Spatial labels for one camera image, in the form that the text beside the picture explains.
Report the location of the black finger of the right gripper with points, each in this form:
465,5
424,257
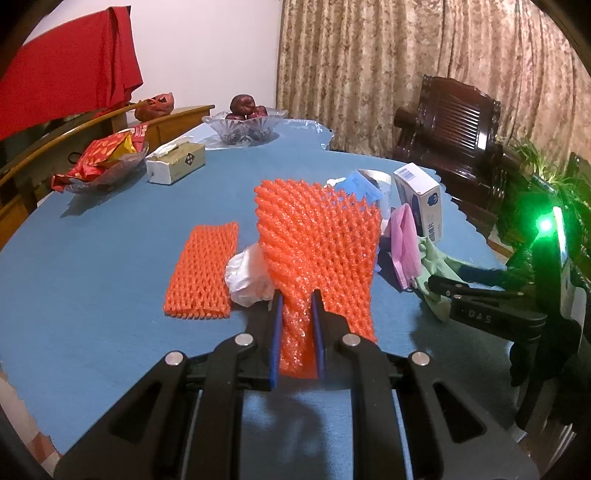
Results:
489,284

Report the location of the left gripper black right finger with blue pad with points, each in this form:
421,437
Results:
410,419

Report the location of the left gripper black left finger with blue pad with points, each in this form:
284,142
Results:
183,418

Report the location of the green rubber glove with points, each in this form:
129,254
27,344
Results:
436,262

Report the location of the blue white cardboard box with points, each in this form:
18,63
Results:
423,194

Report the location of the blue plastic bag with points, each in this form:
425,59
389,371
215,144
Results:
373,185

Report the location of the large orange foam net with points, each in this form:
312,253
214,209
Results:
315,237

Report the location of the pink face mask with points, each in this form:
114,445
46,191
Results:
400,231

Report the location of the green potted plant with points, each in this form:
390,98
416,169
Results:
569,186

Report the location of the small orange foam net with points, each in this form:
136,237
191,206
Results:
197,289

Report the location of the dark wooden armchair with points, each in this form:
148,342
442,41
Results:
454,132

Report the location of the blue tablecloth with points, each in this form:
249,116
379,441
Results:
83,282

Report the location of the crumpled white tissue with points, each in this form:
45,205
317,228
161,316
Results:
247,277

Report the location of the beige patterned curtain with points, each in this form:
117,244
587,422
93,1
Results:
352,64

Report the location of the glass snack dish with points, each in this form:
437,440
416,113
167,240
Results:
112,177

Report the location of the white tissue box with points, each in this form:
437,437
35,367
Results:
173,161

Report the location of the glass fruit bowl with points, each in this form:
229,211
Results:
235,132

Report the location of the red snack packets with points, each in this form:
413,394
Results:
101,155

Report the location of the dark red apples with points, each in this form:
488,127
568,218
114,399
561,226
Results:
243,107

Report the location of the wooden bench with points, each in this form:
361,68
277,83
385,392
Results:
25,179

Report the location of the orange red bag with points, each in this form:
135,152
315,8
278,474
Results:
155,107

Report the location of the red cloth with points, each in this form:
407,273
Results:
84,65

